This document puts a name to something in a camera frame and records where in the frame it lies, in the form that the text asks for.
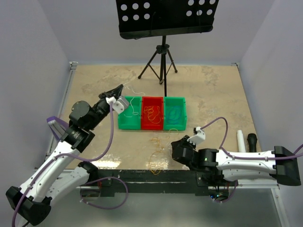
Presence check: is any white cable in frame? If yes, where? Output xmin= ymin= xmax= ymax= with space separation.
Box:
xmin=122 ymin=82 xmax=145 ymax=118

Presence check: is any green bin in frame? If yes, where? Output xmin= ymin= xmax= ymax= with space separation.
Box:
xmin=163 ymin=97 xmax=187 ymax=131
xmin=118 ymin=96 xmax=142 ymax=130

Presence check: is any blue cable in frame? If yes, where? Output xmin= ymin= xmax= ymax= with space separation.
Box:
xmin=167 ymin=105 xmax=183 ymax=125

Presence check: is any red bin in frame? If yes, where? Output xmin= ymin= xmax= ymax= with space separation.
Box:
xmin=141 ymin=96 xmax=164 ymax=131

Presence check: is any yellow cable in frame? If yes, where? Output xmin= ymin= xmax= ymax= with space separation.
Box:
xmin=143 ymin=105 xmax=179 ymax=176

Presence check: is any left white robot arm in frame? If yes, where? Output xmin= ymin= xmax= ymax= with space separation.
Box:
xmin=6 ymin=84 xmax=129 ymax=227

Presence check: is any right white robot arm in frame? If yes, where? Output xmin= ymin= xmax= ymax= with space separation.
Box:
xmin=171 ymin=136 xmax=301 ymax=186

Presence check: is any purple holder box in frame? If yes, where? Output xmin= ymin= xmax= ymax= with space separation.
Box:
xmin=46 ymin=116 xmax=69 ymax=143

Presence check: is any white tube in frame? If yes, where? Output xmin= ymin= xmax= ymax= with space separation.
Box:
xmin=237 ymin=130 xmax=247 ymax=153

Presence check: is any black microphone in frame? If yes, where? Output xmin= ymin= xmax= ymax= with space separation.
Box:
xmin=247 ymin=133 xmax=258 ymax=153

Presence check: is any black music stand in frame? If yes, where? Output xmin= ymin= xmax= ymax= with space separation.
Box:
xmin=116 ymin=0 xmax=218 ymax=91

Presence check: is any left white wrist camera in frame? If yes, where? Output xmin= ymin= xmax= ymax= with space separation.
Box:
xmin=106 ymin=96 xmax=130 ymax=114

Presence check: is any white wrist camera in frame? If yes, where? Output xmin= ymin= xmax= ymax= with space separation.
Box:
xmin=187 ymin=127 xmax=206 ymax=145
xmin=106 ymin=96 xmax=130 ymax=114

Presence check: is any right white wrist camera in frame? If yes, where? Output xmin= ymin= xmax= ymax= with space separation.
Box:
xmin=187 ymin=127 xmax=206 ymax=145

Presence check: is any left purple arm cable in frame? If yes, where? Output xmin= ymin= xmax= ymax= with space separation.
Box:
xmin=11 ymin=104 xmax=130 ymax=227

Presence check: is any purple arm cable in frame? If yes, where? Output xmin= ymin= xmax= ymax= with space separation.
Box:
xmin=11 ymin=104 xmax=130 ymax=227
xmin=201 ymin=117 xmax=303 ymax=204

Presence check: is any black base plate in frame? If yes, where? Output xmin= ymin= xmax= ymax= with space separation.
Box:
xmin=70 ymin=169 xmax=239 ymax=197

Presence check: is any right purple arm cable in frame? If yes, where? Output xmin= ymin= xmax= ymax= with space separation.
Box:
xmin=201 ymin=117 xmax=303 ymax=204

